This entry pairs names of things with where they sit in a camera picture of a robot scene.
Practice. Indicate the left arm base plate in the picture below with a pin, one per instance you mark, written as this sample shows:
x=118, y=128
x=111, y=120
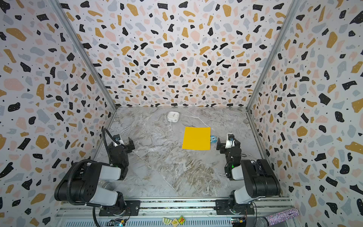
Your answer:
x=127, y=208

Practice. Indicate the yellow square paper sheet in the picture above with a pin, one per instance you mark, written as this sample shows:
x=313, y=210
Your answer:
x=196, y=138

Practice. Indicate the colourful stickers on rail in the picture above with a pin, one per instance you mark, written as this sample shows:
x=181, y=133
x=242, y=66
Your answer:
x=174, y=222

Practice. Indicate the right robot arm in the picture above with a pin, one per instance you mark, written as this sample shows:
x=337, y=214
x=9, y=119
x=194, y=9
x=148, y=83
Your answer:
x=257, y=175

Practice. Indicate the aluminium rail frame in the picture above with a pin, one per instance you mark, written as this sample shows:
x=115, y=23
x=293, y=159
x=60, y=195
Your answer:
x=198, y=212

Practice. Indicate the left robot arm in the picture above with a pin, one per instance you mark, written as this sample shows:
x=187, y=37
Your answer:
x=81, y=184

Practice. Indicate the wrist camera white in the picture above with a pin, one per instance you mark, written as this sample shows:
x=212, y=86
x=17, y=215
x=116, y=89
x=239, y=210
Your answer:
x=119, y=139
x=230, y=140

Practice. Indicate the glitter microphone right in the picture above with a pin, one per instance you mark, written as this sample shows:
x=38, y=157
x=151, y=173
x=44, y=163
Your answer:
x=277, y=218

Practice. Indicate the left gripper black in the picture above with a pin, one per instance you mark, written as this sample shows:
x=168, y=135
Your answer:
x=126, y=145

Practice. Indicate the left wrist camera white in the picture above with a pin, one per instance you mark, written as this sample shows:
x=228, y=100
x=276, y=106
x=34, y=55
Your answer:
x=119, y=139

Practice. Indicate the blue owl toy block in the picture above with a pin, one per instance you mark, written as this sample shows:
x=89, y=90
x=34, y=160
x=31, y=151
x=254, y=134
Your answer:
x=213, y=139

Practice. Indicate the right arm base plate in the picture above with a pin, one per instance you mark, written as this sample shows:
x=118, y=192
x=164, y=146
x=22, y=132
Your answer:
x=226, y=207

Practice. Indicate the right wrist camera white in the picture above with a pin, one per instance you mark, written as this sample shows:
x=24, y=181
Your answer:
x=230, y=140

